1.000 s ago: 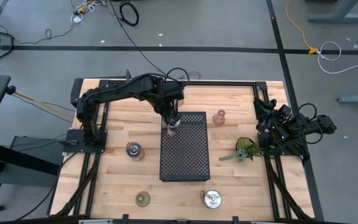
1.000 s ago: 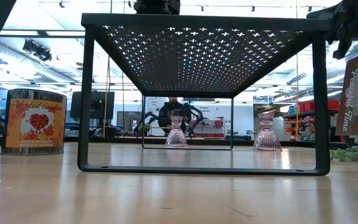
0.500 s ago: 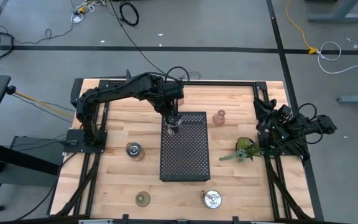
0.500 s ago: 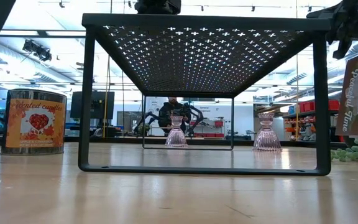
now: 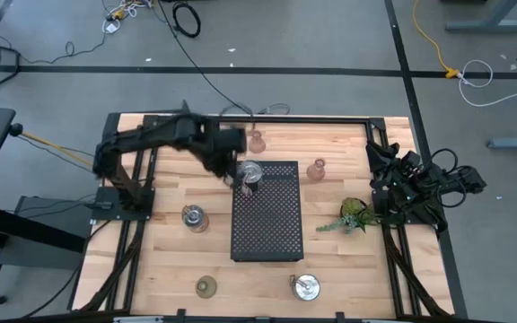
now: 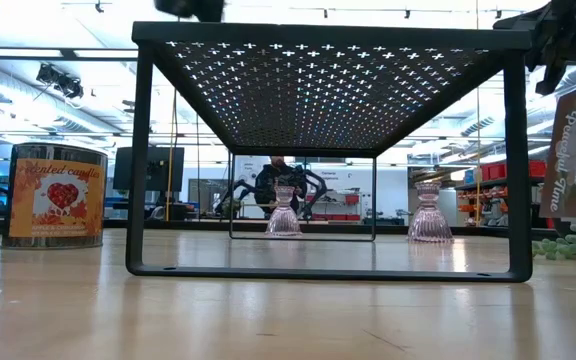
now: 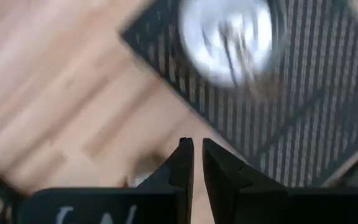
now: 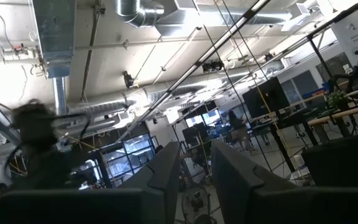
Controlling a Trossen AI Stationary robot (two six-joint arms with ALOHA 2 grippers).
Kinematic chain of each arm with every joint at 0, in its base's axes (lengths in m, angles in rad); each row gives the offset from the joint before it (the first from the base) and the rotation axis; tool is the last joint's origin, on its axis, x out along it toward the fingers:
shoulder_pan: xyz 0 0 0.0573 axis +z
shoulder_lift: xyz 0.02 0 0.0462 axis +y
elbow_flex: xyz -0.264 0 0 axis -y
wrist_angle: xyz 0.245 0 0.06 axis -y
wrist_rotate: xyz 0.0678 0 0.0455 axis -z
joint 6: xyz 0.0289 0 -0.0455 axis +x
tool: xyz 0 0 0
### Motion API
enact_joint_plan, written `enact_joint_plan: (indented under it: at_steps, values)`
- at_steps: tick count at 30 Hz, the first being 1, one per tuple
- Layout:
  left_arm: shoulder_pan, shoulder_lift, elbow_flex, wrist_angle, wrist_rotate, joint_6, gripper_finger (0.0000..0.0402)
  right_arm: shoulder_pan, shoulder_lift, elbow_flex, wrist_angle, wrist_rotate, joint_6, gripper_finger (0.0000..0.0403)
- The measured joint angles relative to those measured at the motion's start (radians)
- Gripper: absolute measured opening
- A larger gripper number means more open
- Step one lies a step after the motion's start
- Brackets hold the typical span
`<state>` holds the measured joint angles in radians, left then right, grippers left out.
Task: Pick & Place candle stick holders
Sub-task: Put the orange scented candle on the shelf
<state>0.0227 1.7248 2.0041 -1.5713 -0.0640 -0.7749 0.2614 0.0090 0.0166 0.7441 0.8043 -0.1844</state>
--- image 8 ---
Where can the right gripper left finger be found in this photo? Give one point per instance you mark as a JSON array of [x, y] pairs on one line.
[[163, 168]]

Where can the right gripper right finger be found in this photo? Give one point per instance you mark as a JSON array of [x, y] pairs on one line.
[[235, 174]]

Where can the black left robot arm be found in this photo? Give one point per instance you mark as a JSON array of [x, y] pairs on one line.
[[36, 130]]

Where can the black-framed pane window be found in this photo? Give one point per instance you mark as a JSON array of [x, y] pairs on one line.
[[132, 155]]

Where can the large black monitor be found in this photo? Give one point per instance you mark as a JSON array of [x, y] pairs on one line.
[[264, 99]]

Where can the large black equipment case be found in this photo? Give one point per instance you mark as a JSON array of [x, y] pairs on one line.
[[340, 161]]

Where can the long wooden workbench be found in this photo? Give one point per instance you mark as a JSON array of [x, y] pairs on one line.
[[343, 113]]

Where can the small green potted plant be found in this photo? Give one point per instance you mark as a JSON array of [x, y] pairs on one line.
[[337, 98]]

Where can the vertical metal pipe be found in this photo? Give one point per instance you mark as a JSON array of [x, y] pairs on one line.
[[60, 93]]

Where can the white ceiling pipe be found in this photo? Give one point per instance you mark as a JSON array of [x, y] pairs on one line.
[[11, 56]]

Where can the ribbed flexible air duct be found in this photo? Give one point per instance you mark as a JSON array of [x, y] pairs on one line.
[[166, 90]]

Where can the black ceiling camera fixture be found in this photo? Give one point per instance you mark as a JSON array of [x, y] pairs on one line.
[[128, 79]]

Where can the black overhead camera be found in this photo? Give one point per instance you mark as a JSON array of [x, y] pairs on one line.
[[212, 66]]

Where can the black aluminium rig frame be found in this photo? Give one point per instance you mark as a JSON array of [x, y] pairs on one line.
[[218, 46]]

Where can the round silver air duct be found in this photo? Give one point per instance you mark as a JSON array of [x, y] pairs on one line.
[[141, 12]]

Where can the rectangular metal air duct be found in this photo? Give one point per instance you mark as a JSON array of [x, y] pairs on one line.
[[54, 31]]

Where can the white printed wall poster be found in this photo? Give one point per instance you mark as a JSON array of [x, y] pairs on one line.
[[351, 34]]

